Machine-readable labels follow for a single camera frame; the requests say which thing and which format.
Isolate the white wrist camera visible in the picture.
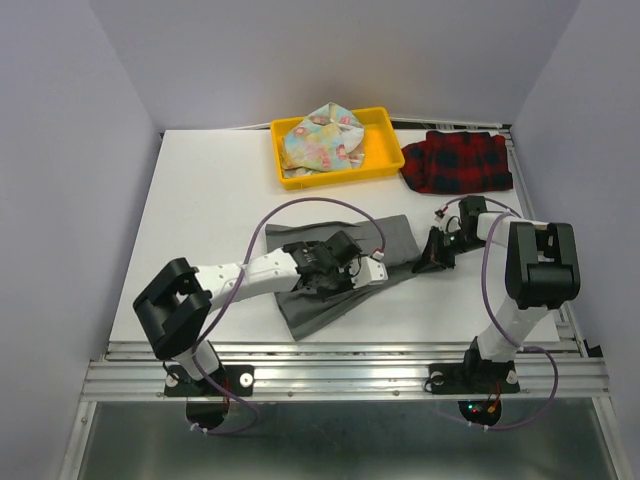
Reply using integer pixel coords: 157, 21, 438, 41
434, 205, 460, 233
349, 256, 388, 290

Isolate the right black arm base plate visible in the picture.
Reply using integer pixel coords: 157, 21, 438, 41
428, 361, 520, 395

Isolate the pastel patterned cloth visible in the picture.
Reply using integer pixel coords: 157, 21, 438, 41
279, 102, 365, 178

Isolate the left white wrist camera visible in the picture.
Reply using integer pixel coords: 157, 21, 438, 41
349, 256, 388, 290

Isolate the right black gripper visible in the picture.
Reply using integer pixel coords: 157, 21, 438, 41
411, 224, 489, 272

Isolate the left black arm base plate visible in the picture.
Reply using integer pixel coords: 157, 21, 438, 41
163, 362, 256, 399

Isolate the aluminium frame rail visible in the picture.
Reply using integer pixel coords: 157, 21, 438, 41
61, 129, 628, 479

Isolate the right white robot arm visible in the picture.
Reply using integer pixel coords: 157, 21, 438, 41
412, 195, 581, 395

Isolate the grey skirt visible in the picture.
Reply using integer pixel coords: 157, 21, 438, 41
265, 215, 421, 341

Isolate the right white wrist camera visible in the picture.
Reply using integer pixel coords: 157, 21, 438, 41
434, 205, 460, 233

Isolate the red black plaid skirt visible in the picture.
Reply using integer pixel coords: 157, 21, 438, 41
400, 131, 513, 195

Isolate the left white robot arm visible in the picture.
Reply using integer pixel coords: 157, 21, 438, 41
133, 231, 385, 394

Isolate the yellow plastic bin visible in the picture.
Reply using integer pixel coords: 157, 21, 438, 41
270, 107, 404, 190

